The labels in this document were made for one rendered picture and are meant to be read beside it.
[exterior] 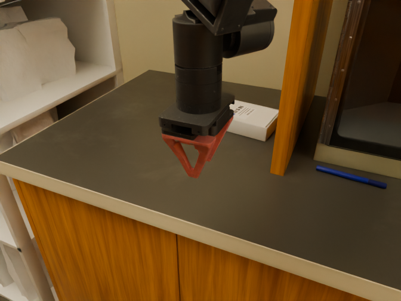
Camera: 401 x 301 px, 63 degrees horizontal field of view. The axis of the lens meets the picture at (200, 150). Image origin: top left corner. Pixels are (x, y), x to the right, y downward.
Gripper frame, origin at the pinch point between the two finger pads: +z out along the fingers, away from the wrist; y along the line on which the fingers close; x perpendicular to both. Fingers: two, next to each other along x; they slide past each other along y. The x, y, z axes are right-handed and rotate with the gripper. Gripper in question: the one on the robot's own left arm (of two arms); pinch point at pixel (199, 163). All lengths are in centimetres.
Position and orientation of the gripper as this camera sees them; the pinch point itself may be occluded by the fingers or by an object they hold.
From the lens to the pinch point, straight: 46.9
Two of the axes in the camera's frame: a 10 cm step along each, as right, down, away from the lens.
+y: 4.1, -4.9, 7.7
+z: 0.1, 8.5, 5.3
